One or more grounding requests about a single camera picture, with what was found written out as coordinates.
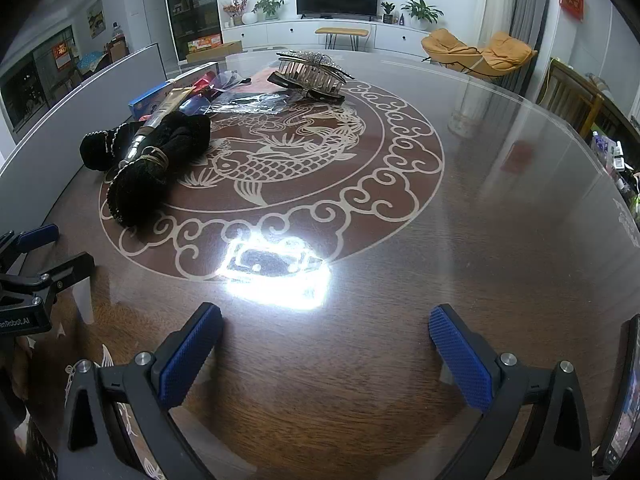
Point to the glass display cabinet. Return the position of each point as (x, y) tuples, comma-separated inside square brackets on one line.
[(192, 5)]

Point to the framed wall picture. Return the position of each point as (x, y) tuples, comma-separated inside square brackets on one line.
[(96, 17)]

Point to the small dark potted plant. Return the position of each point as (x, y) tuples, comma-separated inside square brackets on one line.
[(388, 10)]

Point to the wooden stool with metal legs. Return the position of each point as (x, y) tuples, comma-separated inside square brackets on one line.
[(342, 31)]

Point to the blue cardboard box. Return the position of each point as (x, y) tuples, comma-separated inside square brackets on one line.
[(145, 102)]

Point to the orange lounge chair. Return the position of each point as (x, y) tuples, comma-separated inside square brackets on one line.
[(450, 45)]

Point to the wooden chair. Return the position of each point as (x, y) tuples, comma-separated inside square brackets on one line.
[(570, 92)]

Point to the clear water bottle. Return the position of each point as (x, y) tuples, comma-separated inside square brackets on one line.
[(118, 32)]

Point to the long white red box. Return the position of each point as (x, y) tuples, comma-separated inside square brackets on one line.
[(195, 70)]

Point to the black smartphone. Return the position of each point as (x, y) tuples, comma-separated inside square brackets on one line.
[(622, 400)]

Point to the green leafy potted plant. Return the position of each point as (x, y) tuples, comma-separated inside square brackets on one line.
[(269, 6)]

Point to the flat dark plastic package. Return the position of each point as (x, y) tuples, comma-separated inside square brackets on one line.
[(255, 85)]

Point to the white and grey curtain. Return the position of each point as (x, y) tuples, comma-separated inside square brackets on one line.
[(515, 5)]

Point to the large green potted plant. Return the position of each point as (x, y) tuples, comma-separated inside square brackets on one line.
[(421, 11)]

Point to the white door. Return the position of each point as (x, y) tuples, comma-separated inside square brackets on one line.
[(152, 7)]

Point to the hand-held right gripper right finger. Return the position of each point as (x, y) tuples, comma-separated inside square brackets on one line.
[(460, 355)]

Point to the brown cardboard box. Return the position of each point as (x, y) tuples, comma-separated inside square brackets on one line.
[(220, 50)]

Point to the black hair clip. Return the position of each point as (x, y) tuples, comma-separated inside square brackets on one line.
[(285, 81)]

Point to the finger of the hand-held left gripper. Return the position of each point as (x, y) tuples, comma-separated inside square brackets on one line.
[(70, 267), (40, 234)]

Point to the red flower plant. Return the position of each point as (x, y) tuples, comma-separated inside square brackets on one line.
[(235, 7)]

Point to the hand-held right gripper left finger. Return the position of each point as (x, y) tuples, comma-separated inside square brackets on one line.
[(192, 355)]

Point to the cluster of small bottles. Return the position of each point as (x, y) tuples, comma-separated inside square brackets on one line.
[(620, 165)]

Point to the white television cabinet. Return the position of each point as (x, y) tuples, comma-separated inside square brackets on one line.
[(285, 32)]

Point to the grey partition board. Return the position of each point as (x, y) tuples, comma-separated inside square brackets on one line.
[(75, 110)]

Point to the gold and silver cosmetic tube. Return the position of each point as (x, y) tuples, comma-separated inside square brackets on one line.
[(155, 120)]

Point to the white round vase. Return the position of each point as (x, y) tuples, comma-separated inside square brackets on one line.
[(249, 18)]

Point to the large metal hair claw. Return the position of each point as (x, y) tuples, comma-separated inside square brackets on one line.
[(312, 72)]

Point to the orange printed box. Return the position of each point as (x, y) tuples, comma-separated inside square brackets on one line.
[(205, 42)]

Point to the dark window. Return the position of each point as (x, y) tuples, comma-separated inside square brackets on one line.
[(25, 92)]

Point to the red wall calendar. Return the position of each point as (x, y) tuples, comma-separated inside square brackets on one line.
[(62, 54)]

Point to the red packet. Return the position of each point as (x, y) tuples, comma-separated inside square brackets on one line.
[(206, 84)]

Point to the clear plastic bag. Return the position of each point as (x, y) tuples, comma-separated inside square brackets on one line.
[(240, 105)]

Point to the black beaded velvet scrunchie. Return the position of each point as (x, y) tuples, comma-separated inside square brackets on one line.
[(185, 132)]

